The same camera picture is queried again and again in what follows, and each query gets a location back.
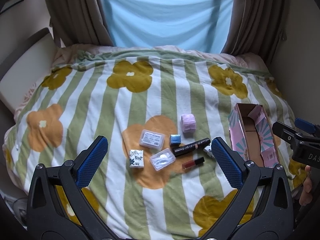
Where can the white floral tissue pack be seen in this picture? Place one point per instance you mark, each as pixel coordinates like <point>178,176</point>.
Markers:
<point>136,158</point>

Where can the white panda sock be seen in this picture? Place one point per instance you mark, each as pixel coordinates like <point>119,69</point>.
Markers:
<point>208,150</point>

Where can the brown right drape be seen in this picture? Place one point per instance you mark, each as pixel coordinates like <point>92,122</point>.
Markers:
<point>256,27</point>

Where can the light blue sheer curtain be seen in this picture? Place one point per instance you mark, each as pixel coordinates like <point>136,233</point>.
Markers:
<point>201,25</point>

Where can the brown left drape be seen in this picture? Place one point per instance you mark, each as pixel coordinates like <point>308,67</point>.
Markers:
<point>79,22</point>

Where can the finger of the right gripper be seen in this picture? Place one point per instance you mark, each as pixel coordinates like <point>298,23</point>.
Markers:
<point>286,133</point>
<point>306,126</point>

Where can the pink towel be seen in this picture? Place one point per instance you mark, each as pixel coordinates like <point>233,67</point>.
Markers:
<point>188,123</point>

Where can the brown drape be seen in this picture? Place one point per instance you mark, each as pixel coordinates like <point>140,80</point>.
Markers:
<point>256,27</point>
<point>79,22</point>

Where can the small silver blue box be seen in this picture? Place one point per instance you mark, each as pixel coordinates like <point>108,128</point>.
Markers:
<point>175,140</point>

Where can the clear plastic case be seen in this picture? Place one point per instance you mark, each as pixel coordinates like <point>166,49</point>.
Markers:
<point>162,159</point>

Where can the floss pick clear box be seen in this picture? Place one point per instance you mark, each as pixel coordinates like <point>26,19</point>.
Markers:
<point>151,139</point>

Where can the floral striped green blanket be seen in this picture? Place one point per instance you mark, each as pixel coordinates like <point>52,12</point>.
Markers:
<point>117,93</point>

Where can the red lip gloss tube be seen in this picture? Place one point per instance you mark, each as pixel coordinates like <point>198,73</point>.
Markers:
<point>193,163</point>

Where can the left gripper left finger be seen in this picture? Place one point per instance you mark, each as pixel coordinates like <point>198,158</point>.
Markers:
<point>46,217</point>

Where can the person's right hand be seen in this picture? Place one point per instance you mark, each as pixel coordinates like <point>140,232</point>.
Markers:
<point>306,195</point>

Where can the pink cardboard box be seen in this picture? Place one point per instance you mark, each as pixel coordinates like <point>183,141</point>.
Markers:
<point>251,134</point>

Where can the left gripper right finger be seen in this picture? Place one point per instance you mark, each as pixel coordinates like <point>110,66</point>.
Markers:
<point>262,207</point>

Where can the black mascara tube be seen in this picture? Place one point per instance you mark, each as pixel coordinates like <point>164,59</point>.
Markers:
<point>188,148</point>

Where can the white headboard cushion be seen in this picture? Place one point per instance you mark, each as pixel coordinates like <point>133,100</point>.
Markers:
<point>31,60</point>

